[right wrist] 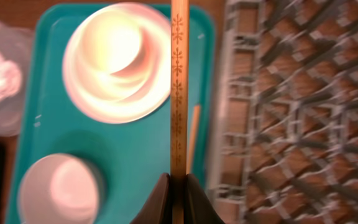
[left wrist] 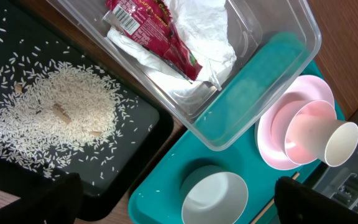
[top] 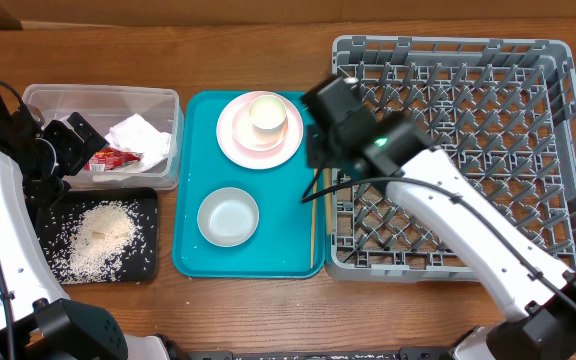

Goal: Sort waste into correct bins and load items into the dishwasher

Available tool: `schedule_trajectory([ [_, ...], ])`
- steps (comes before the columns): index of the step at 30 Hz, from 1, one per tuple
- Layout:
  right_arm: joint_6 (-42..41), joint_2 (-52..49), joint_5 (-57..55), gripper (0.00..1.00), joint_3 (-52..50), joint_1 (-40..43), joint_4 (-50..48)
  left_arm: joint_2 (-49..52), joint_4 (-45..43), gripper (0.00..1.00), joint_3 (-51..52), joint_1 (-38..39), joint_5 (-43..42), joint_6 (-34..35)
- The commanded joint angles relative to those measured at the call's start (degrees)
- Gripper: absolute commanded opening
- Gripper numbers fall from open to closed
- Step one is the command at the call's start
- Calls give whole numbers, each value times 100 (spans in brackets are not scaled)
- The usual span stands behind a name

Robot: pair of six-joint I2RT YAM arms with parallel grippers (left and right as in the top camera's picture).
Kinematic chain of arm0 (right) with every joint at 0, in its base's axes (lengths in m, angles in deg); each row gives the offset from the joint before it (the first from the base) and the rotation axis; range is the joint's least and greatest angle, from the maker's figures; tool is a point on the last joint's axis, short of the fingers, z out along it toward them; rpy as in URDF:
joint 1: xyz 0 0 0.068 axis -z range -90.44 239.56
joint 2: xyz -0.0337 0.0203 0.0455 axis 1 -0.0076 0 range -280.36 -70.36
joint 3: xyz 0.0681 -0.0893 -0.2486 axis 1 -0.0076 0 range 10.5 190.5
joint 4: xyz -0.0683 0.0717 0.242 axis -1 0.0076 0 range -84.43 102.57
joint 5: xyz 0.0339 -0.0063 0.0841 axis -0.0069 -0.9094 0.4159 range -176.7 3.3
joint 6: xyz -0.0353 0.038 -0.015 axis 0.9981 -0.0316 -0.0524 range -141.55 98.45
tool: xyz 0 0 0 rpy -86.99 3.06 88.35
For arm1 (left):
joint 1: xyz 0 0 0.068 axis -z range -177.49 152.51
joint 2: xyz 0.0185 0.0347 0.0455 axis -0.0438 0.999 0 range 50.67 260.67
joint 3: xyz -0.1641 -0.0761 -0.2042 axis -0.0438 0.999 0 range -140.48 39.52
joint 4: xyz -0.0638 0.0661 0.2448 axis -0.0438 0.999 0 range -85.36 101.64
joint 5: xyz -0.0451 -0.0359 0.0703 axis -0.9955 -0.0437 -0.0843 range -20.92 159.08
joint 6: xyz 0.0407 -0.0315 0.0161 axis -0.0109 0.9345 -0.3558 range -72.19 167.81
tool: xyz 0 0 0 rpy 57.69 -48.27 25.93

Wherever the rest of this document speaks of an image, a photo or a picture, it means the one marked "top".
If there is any red snack wrapper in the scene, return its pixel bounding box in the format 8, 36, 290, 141
84, 147, 142, 172

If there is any wooden chopstick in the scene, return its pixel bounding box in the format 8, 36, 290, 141
310, 169, 318, 269
323, 168, 333, 236

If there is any white napkin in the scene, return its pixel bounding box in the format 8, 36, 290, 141
94, 114, 172, 182

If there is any white rice pile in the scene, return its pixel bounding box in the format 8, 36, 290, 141
37, 199, 150, 285

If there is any grey bowl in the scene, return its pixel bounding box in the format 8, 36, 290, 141
197, 187, 260, 248

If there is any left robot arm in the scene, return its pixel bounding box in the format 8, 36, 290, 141
0, 81, 186, 359

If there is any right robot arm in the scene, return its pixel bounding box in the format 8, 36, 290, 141
308, 107, 576, 359

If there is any grey dishwasher rack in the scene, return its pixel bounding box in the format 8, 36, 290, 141
325, 35, 576, 283

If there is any clear plastic bin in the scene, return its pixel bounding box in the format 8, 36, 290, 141
23, 84, 184, 191

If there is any white paper cup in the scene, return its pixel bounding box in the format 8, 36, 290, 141
248, 95, 287, 134

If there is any pink plate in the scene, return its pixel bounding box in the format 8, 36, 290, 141
216, 91, 304, 170

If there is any black tray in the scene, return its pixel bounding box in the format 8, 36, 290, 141
27, 187, 160, 286

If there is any pink bowl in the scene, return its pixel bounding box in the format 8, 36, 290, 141
232, 106, 288, 152

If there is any teal serving tray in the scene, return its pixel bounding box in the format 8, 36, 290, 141
172, 91, 326, 279

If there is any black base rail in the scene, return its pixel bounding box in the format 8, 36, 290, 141
165, 339, 462, 360

